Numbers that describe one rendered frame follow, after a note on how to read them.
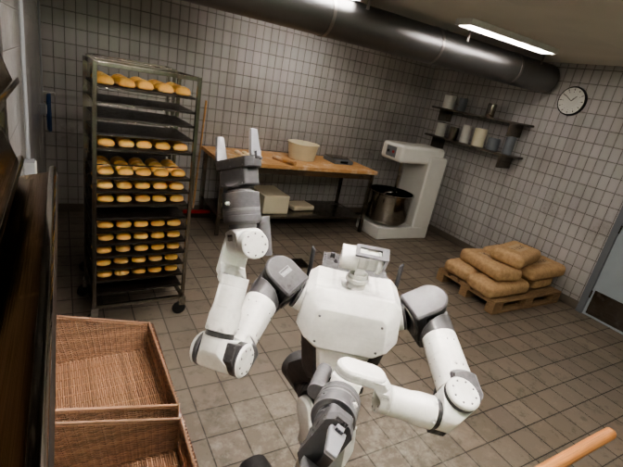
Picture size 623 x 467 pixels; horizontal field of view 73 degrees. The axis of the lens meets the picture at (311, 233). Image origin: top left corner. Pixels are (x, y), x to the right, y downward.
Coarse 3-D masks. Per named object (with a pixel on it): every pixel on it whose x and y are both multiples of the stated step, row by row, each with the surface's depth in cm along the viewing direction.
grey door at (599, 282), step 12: (612, 228) 442; (612, 240) 442; (612, 252) 444; (600, 264) 453; (612, 264) 444; (600, 276) 455; (612, 276) 445; (588, 288) 464; (600, 288) 455; (612, 288) 445; (588, 300) 466; (600, 300) 455; (612, 300) 445; (588, 312) 466; (600, 312) 455; (612, 312) 445; (612, 324) 445
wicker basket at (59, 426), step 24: (72, 432) 126; (120, 432) 135; (144, 432) 139; (168, 432) 144; (72, 456) 130; (96, 456) 134; (120, 456) 138; (144, 456) 143; (168, 456) 146; (192, 456) 131
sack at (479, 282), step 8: (480, 272) 452; (472, 280) 442; (480, 280) 436; (488, 280) 436; (520, 280) 448; (480, 288) 433; (488, 288) 425; (496, 288) 424; (504, 288) 430; (512, 288) 435; (520, 288) 441; (488, 296) 426; (496, 296) 427; (504, 296) 435
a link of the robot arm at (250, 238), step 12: (228, 216) 94; (240, 216) 94; (252, 216) 95; (264, 216) 99; (240, 228) 95; (252, 228) 96; (264, 228) 99; (228, 240) 98; (240, 240) 92; (252, 240) 92; (264, 240) 94; (240, 252) 93; (252, 252) 92; (264, 252) 94
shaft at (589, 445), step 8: (600, 432) 106; (608, 432) 106; (584, 440) 102; (592, 440) 102; (600, 440) 103; (608, 440) 105; (568, 448) 98; (576, 448) 98; (584, 448) 99; (592, 448) 100; (560, 456) 95; (568, 456) 96; (576, 456) 97; (584, 456) 99; (544, 464) 92; (552, 464) 92; (560, 464) 93; (568, 464) 95
